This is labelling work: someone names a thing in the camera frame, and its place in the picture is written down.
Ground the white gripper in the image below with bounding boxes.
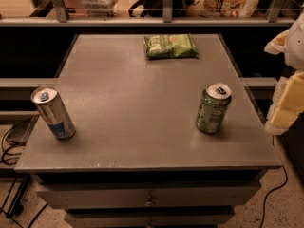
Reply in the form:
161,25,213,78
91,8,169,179
264,13,304,136

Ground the green soda can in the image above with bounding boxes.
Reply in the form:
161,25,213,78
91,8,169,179
197,83,232,134

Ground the silver blue redbull can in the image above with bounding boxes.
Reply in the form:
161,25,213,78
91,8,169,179
31,86,76,140

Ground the green chip bag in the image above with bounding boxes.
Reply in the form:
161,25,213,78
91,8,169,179
143,34,199,60

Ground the black bag background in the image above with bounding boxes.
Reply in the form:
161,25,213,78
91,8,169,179
128,0,200,17

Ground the grey drawer cabinet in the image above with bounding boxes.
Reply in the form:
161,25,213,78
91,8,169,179
16,34,281,228

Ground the upper drawer knob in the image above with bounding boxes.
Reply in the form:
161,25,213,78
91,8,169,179
145,196,155,207

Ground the grey metal railing shelf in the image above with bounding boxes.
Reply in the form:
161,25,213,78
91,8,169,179
0,0,303,27

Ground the black floor cable right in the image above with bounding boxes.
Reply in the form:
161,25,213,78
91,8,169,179
258,136,289,228

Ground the black cables left floor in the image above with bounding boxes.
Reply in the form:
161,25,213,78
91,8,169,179
0,116,48,228

